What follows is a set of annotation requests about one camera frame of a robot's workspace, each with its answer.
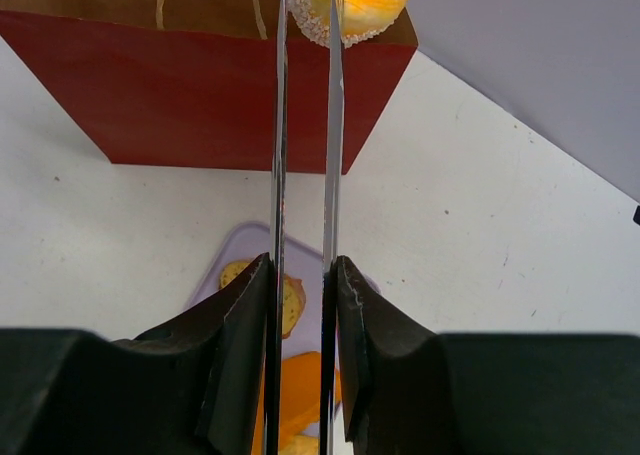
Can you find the round orange bun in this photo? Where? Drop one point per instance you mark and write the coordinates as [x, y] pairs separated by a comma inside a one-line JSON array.
[[360, 19]]

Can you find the long orange baguette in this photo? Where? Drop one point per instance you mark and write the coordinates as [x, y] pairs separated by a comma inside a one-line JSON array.
[[299, 395]]

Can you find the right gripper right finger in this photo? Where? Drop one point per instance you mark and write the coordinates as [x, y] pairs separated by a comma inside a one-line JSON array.
[[408, 390]]

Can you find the metal tongs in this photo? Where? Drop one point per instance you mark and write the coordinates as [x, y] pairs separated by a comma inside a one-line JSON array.
[[275, 300]]

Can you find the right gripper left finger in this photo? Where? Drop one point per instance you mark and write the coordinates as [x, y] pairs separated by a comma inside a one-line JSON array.
[[187, 386]]

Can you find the red paper bag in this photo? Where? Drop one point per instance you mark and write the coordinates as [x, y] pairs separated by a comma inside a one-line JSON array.
[[187, 83]]

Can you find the lilac plastic tray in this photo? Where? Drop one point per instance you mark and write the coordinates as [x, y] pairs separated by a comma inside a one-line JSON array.
[[245, 242]]

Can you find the pale yellow flat bread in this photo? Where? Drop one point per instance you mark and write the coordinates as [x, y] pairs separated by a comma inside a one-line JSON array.
[[298, 444]]

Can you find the sliced brown bread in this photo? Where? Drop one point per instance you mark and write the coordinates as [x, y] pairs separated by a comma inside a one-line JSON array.
[[294, 296]]

